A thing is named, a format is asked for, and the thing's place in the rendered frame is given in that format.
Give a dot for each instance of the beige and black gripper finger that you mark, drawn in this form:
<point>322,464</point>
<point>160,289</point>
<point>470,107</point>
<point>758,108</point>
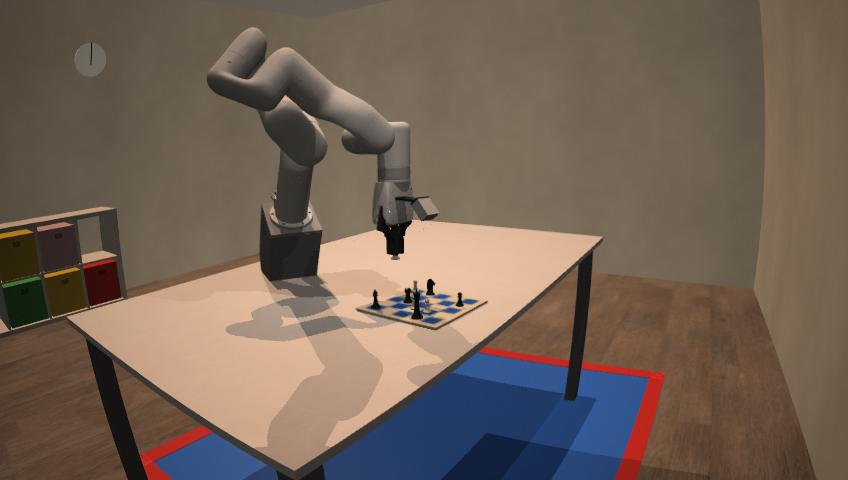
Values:
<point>401,231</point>
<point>392,243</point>

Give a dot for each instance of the blue and tan chessboard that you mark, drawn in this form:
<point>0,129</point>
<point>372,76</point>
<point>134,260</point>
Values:
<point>442,305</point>

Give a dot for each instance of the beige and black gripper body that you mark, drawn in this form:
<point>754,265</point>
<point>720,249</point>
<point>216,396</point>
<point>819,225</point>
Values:
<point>394,211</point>

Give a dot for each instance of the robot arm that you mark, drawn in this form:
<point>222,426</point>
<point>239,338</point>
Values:
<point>285,71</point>

